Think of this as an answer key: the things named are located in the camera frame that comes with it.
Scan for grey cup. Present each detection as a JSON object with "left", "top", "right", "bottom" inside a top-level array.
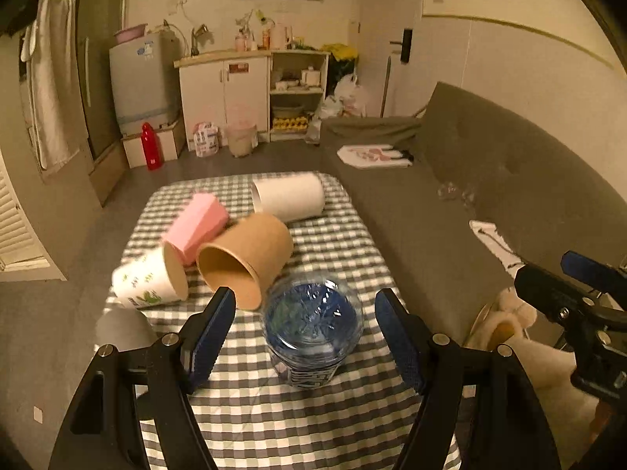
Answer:
[{"left": 96, "top": 308, "right": 157, "bottom": 352}]

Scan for white printed paper cup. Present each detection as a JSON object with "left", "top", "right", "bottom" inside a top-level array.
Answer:
[{"left": 112, "top": 243, "right": 188, "bottom": 309}]

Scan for brown kraft paper cup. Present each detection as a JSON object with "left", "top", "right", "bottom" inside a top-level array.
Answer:
[{"left": 196, "top": 213, "right": 293, "bottom": 311}]

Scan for pink white box cup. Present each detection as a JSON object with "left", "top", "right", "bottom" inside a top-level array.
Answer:
[{"left": 164, "top": 192, "right": 230, "bottom": 266}]

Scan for white plush toy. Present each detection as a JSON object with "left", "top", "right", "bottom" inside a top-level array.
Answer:
[{"left": 464, "top": 286, "right": 538, "bottom": 351}]

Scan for white paper sheet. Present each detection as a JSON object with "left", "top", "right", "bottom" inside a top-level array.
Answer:
[{"left": 469, "top": 220, "right": 525, "bottom": 279}]

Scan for grey sofa bed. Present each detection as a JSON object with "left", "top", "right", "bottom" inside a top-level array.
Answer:
[{"left": 321, "top": 83, "right": 626, "bottom": 341}]

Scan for white louvered wardrobe door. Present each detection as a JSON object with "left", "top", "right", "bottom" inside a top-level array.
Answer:
[{"left": 0, "top": 158, "right": 66, "bottom": 282}]

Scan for red thermos bottle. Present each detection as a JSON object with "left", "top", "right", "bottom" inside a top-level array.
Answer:
[{"left": 140, "top": 122, "right": 163, "bottom": 171}]

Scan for white plastic bags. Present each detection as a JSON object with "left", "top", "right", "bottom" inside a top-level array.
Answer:
[{"left": 315, "top": 73, "right": 369, "bottom": 120}]

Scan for white packaged bag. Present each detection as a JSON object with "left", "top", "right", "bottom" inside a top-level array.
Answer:
[{"left": 194, "top": 122, "right": 220, "bottom": 158}]

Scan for pink lined trash bin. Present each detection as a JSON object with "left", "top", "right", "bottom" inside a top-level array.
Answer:
[{"left": 225, "top": 122, "right": 257, "bottom": 158}]

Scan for white kitchen cabinet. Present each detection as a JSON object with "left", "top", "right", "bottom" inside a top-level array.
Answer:
[{"left": 174, "top": 50, "right": 330, "bottom": 150}]

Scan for white washing machine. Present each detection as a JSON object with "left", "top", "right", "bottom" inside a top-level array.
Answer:
[{"left": 109, "top": 30, "right": 181, "bottom": 137}]

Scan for hanging white towel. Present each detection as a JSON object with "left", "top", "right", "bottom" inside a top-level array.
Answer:
[{"left": 20, "top": 0, "right": 84, "bottom": 174}]

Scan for pink basin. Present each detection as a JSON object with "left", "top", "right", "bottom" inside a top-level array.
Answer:
[{"left": 114, "top": 23, "right": 147, "bottom": 45}]

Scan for black door handle lock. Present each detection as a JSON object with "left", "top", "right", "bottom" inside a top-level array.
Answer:
[{"left": 390, "top": 28, "right": 413, "bottom": 65}]

